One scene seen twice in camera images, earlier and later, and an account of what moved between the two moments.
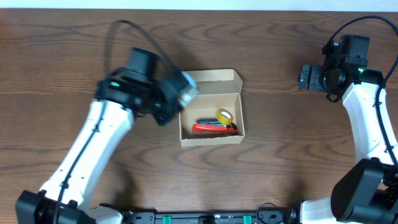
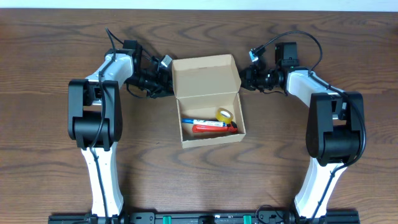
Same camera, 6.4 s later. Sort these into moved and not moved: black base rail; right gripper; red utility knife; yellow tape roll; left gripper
Moved: left gripper; right gripper
Not moved: red utility knife; black base rail; yellow tape roll
